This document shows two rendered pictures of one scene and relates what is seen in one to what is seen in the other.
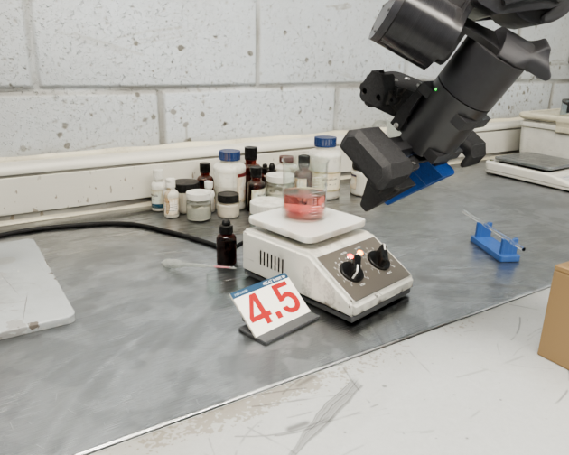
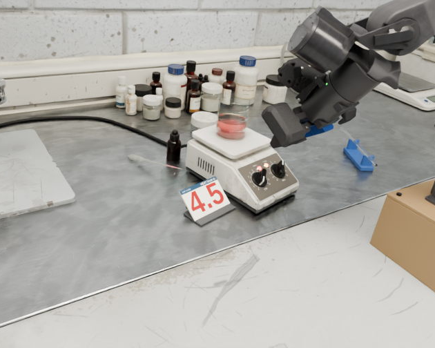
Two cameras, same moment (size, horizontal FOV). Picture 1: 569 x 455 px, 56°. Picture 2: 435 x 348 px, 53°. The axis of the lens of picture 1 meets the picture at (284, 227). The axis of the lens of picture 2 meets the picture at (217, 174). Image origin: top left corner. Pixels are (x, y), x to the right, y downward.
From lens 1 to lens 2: 0.18 m
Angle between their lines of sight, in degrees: 12
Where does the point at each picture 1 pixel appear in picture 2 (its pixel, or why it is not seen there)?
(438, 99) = (327, 91)
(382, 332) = (275, 221)
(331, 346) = (242, 230)
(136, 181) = (105, 83)
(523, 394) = (355, 269)
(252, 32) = not seen: outside the picture
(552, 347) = (378, 240)
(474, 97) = (349, 94)
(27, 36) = not seen: outside the picture
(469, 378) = (324, 257)
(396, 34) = (305, 53)
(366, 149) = (277, 121)
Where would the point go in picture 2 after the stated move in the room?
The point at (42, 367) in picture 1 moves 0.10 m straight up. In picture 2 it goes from (61, 234) to (56, 180)
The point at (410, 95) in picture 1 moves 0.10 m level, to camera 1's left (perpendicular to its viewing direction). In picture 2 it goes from (310, 82) to (241, 74)
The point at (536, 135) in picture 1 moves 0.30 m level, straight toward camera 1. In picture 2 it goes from (408, 58) to (401, 77)
